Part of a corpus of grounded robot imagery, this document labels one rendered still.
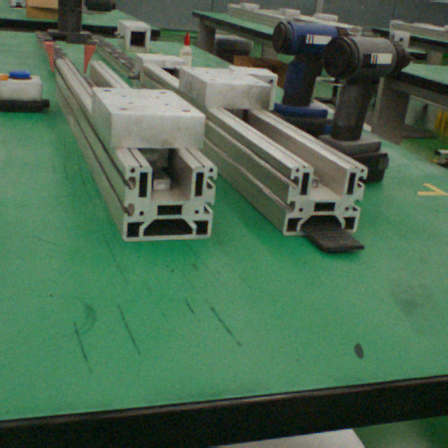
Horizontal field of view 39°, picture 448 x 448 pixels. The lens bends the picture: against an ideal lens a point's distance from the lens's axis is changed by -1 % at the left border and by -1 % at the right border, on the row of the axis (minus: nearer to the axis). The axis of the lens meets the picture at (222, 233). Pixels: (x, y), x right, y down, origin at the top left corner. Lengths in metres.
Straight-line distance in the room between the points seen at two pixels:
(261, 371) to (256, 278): 0.16
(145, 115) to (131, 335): 0.30
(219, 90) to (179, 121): 0.28
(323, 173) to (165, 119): 0.21
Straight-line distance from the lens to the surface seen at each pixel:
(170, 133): 0.74
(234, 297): 0.59
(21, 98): 1.29
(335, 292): 0.64
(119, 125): 0.73
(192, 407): 0.46
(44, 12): 3.64
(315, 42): 1.20
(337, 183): 0.78
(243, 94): 1.03
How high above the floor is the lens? 1.05
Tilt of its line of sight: 22 degrees down
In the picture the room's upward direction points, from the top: 6 degrees clockwise
